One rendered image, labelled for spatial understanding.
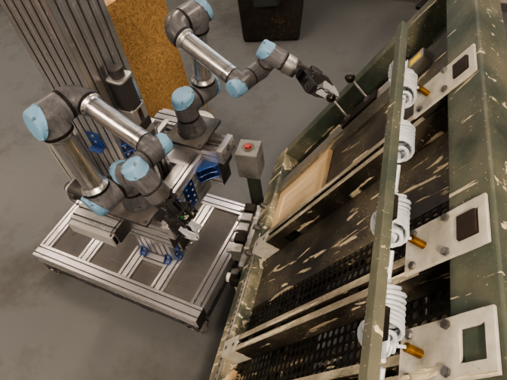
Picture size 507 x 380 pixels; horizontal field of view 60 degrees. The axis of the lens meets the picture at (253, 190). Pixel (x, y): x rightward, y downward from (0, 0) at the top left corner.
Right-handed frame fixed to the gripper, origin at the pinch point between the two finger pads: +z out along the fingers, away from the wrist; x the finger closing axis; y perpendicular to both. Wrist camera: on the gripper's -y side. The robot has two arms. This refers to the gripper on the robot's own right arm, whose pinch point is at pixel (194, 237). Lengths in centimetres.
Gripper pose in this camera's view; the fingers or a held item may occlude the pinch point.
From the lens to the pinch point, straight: 154.0
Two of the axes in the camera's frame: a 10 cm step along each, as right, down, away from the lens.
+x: 4.2, -7.3, 5.4
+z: 5.2, 6.8, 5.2
